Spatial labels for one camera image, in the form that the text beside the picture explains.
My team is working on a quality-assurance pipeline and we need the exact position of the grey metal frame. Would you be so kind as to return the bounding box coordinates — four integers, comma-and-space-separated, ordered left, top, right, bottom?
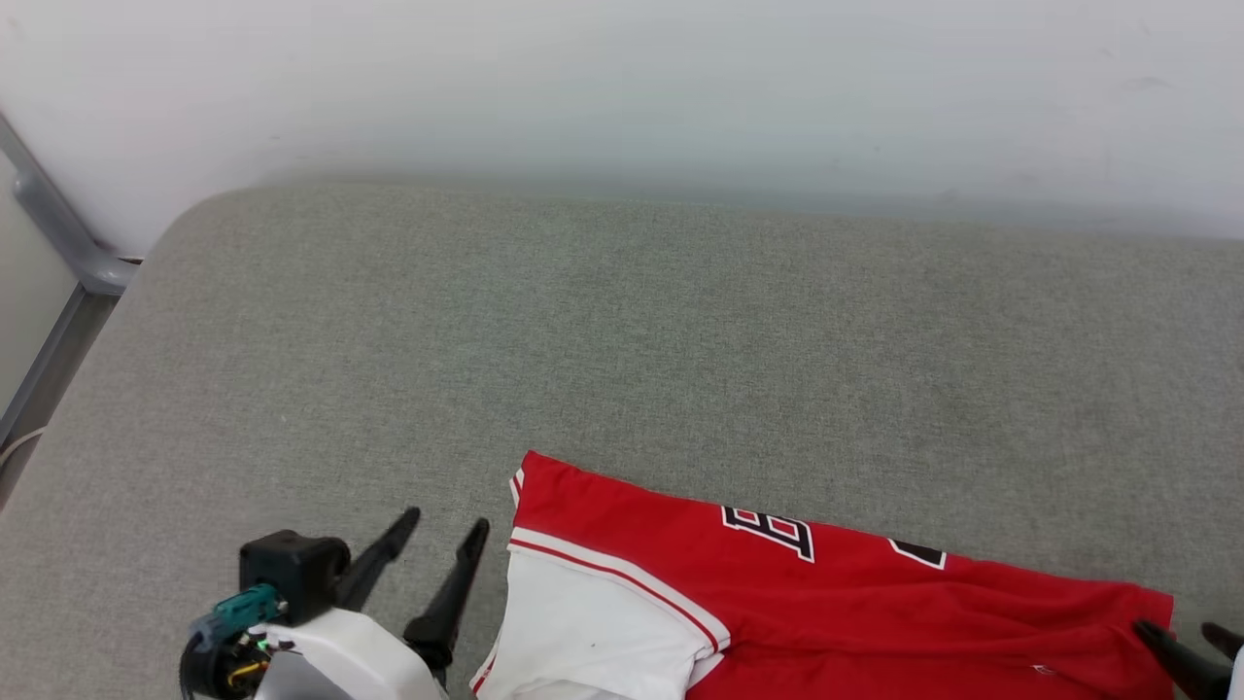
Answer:
0, 112, 143, 508

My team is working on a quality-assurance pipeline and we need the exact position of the red and white basketball jersey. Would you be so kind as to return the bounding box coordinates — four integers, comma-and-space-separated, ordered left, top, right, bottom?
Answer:
469, 450, 1177, 700

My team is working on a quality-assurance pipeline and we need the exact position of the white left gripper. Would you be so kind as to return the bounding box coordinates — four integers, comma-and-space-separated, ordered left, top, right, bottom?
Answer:
251, 507, 492, 700

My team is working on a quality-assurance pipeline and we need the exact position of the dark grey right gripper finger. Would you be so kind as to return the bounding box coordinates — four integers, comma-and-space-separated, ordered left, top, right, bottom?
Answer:
1132, 619, 1233, 700
1201, 622, 1244, 664

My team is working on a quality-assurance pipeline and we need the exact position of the teal connector with black cables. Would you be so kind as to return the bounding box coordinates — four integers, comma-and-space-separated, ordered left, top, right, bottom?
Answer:
179, 583, 293, 700

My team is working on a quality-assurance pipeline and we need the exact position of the thin pale cable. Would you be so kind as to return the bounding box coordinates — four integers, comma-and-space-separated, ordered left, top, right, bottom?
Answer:
0, 426, 48, 470

